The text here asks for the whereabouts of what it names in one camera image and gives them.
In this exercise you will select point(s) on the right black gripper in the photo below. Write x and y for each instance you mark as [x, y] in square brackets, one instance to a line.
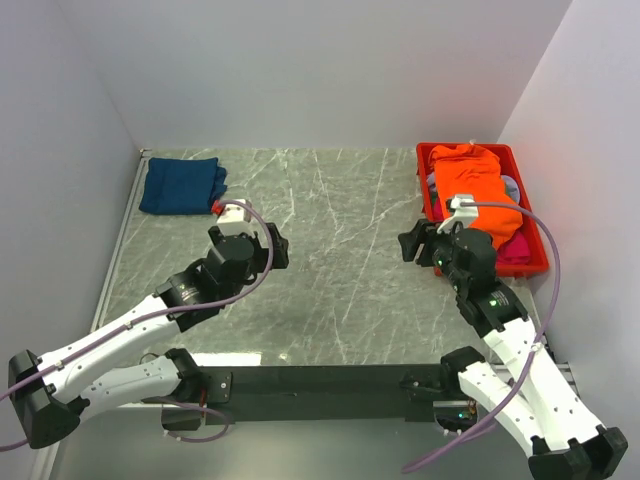
[411, 240]

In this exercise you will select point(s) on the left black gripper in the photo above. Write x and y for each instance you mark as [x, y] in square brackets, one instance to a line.
[279, 259]

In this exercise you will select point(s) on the orange t shirt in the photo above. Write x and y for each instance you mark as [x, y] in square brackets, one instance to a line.
[469, 169]

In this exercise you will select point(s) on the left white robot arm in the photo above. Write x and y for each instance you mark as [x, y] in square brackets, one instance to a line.
[53, 393]

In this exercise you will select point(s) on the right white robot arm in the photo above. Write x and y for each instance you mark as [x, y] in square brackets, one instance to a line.
[560, 437]

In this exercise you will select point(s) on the magenta t shirt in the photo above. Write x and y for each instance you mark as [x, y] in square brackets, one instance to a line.
[516, 251]

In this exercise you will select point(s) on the red plastic bin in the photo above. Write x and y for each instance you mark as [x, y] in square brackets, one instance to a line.
[538, 263]

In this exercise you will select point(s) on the lavender t shirt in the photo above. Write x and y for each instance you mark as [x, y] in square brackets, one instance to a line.
[512, 189]

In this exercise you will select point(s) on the folded blue t shirt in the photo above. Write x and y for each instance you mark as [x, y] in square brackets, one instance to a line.
[182, 187]

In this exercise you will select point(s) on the black base beam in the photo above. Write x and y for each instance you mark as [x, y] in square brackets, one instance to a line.
[412, 392]

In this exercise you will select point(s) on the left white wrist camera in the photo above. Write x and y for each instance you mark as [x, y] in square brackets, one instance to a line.
[228, 213]

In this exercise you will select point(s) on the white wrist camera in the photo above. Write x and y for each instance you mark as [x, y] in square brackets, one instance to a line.
[228, 213]
[462, 213]

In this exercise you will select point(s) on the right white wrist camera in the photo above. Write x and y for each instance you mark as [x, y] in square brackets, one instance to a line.
[462, 213]

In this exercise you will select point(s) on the aluminium frame rail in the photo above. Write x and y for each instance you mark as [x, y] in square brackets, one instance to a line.
[107, 286]

